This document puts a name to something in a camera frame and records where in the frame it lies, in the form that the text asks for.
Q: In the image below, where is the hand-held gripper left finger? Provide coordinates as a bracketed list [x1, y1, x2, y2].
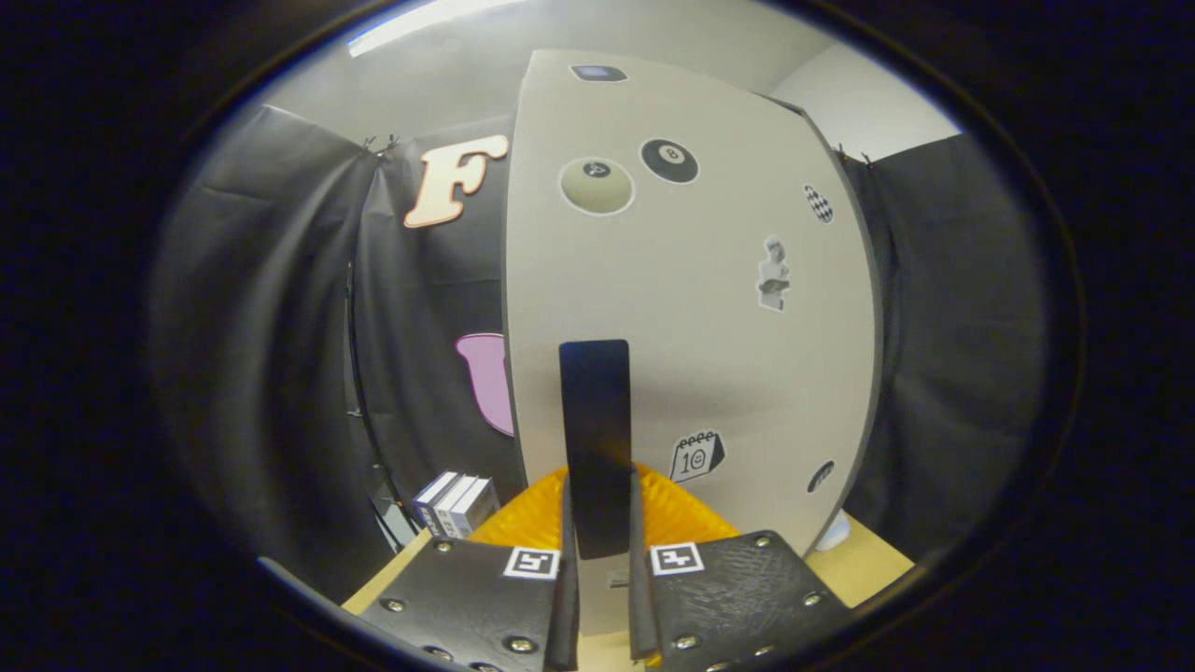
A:
[355, 467, 582, 672]

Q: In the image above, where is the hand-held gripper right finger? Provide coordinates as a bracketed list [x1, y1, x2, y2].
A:
[627, 464, 852, 672]

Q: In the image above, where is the black door handle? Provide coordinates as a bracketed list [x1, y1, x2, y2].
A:
[558, 339, 634, 561]

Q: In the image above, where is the white cabinet door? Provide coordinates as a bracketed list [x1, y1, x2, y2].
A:
[502, 49, 879, 636]

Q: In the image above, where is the grey cover book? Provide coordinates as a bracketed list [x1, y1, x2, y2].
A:
[448, 478, 501, 540]

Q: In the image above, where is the white spine book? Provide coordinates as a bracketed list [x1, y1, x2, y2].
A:
[431, 474, 479, 538]

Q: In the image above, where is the dark blue book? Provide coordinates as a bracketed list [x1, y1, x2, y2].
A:
[413, 469, 460, 533]

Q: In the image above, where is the white round container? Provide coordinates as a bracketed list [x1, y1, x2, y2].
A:
[814, 509, 852, 553]

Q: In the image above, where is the black backdrop cloth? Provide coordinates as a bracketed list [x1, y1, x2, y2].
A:
[149, 103, 1051, 580]

